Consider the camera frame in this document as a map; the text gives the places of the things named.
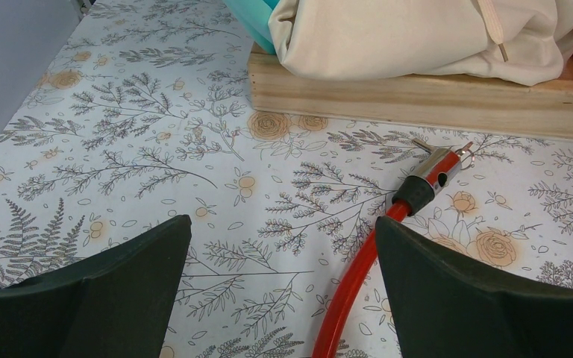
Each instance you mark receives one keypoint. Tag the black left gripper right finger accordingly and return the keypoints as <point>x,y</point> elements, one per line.
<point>445,304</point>

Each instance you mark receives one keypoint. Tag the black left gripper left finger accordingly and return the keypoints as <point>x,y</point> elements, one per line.
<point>116,303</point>

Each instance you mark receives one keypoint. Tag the red cable lock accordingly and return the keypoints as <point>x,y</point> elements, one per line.
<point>417,190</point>

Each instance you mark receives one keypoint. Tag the floral table mat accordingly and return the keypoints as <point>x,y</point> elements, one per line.
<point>146,114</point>

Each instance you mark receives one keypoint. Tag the wooden clothes rack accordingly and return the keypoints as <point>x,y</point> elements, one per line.
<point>458,102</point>

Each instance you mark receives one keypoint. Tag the beige cloth bag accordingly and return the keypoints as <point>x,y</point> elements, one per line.
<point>524,42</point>

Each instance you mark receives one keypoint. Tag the teal t-shirt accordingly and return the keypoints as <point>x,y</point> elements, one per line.
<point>254,17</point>

